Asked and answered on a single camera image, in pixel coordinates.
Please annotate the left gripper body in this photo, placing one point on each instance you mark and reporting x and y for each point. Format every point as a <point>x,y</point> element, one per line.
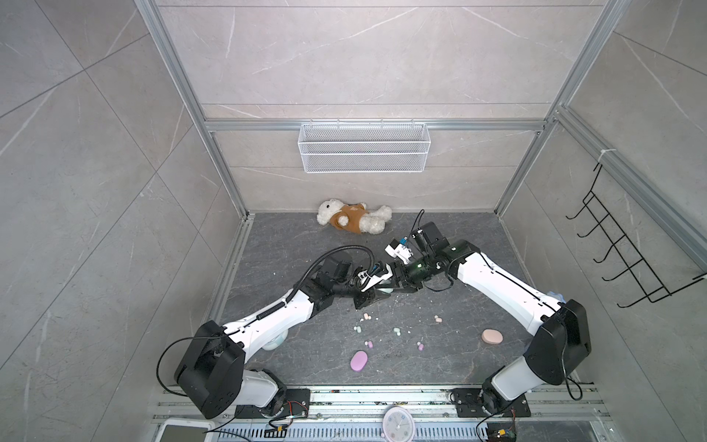
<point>352,287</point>

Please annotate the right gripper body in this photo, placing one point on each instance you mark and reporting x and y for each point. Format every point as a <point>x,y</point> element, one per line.
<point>415,272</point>

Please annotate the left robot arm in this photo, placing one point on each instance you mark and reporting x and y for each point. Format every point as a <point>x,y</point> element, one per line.
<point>212,371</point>

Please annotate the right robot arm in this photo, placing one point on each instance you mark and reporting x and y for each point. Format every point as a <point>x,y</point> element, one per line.
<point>559,327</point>

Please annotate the purple earbud case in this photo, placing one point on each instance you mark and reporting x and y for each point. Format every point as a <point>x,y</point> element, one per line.
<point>359,361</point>

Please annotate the pink earbud case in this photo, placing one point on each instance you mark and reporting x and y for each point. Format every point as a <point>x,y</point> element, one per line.
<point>492,337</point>

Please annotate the white teddy bear brown hoodie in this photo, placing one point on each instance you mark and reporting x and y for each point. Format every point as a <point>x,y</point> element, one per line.
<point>353,218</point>

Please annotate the mint alarm clock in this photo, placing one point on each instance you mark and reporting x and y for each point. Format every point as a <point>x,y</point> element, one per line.
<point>276,342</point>

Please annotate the white round clock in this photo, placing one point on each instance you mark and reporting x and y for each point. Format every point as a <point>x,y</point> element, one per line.
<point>398,425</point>

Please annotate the white tablet device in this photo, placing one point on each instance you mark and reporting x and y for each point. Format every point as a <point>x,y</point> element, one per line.
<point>186,430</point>

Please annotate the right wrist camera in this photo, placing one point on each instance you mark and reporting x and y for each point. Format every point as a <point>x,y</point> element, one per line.
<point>400,250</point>

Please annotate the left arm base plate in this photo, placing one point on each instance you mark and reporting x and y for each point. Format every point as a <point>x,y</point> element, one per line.
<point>293,401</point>

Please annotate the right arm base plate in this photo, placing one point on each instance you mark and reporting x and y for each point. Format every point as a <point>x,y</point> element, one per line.
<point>476,402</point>

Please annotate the white wire mesh basket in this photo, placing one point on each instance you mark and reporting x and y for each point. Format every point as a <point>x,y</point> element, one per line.
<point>363,147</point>

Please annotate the black wire hook rack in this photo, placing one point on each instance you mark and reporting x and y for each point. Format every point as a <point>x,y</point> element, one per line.
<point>652,287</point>

